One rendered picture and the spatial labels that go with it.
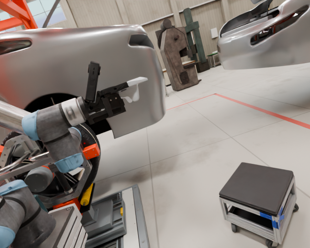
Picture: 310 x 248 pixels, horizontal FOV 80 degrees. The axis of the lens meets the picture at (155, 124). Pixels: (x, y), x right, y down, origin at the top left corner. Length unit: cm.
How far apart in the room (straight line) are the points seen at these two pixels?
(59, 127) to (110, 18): 1149
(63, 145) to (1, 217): 26
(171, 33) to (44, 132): 685
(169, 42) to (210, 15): 580
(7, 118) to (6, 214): 28
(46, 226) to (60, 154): 36
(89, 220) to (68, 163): 128
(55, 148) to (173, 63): 668
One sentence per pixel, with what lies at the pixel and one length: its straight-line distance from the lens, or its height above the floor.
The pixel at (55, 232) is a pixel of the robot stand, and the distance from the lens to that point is 88.
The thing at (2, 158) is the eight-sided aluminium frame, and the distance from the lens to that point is 151.
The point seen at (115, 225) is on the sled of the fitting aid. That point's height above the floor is 16.
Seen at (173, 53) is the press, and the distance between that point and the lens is 716.
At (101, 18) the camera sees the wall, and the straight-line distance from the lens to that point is 1203.
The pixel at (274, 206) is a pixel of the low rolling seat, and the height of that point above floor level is 34.
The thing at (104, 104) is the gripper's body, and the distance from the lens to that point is 55.
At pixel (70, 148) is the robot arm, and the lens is 58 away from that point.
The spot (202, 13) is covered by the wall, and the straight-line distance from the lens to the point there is 1248.
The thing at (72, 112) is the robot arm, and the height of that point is 122.
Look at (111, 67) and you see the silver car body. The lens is 167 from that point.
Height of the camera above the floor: 127
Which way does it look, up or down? 17 degrees down
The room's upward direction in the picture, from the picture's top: 19 degrees counter-clockwise
